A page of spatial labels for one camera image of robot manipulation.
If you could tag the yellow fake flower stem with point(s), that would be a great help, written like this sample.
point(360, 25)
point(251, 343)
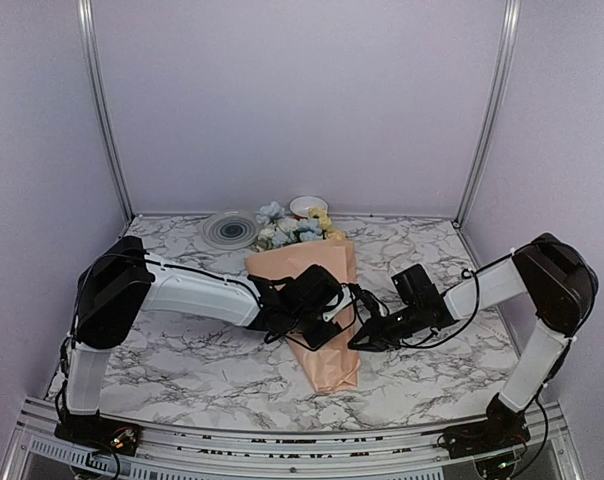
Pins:
point(325, 223)

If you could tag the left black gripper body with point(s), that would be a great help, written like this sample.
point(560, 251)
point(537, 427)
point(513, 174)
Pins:
point(305, 322)

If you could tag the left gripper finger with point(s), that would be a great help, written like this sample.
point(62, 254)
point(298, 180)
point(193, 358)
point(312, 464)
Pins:
point(321, 334)
point(348, 294)

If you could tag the right aluminium corner post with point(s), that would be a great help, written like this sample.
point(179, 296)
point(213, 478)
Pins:
point(497, 92)

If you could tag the left aluminium corner post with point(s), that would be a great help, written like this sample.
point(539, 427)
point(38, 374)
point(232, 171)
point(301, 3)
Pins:
point(98, 92)

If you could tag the grey striped plate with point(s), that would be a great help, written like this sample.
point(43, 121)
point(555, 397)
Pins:
point(230, 230)

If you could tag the peach wrapping paper sheet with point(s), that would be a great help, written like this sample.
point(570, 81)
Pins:
point(334, 367)

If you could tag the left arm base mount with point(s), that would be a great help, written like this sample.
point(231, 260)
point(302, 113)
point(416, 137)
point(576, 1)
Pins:
point(121, 437)

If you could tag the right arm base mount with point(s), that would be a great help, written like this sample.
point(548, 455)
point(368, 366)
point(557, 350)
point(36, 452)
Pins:
point(502, 428)

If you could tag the aluminium corner post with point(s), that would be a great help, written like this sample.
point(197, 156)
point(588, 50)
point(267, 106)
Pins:
point(497, 92)
point(98, 92)

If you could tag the blue fake flower stem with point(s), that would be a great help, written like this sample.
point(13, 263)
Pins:
point(305, 229)

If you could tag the aluminium front rail frame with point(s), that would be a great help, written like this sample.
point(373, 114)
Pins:
point(181, 452)

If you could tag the white fake rose stem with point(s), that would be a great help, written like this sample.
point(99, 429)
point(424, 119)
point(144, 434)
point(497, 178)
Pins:
point(272, 237)

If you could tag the orange and white bowl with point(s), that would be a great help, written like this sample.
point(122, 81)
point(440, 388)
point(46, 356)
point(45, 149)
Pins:
point(303, 206)

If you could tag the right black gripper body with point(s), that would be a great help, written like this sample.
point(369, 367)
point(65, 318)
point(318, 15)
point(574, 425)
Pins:
point(403, 326)

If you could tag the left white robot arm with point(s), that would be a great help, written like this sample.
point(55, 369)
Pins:
point(127, 280)

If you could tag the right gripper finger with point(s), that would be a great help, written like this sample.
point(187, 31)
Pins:
point(368, 338)
point(371, 302)

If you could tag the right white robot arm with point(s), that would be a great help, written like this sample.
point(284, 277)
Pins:
point(547, 275)

